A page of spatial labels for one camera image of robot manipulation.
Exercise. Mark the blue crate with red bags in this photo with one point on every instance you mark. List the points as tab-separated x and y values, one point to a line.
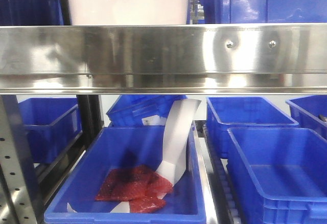
126	147

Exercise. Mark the red bubble wrap bag front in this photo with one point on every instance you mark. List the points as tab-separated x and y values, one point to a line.
146	204

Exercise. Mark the blue crate upper right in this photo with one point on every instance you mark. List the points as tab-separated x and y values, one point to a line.
263	11

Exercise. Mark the dark blue crate upper left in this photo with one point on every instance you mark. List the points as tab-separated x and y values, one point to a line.
31	13

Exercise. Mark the stainless steel shelf beam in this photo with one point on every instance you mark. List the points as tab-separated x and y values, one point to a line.
189	59

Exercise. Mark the tilted blue crate back centre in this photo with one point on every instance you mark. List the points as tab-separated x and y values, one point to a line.
141	110

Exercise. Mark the blue crate front right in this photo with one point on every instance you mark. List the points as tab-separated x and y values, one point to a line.
279	174

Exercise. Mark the perforated steel shelf upright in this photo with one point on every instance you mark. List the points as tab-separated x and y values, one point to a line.
17	165

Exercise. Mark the blue crate far right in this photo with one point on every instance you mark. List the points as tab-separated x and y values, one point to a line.
310	112

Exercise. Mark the blue crate back right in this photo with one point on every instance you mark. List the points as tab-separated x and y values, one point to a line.
242	111

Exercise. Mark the white paper strip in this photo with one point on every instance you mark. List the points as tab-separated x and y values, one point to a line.
175	138

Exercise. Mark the pinkish white storage bin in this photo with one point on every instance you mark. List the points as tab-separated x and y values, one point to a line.
128	12

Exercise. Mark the blue crate lower left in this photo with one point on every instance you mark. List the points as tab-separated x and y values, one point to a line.
50	125

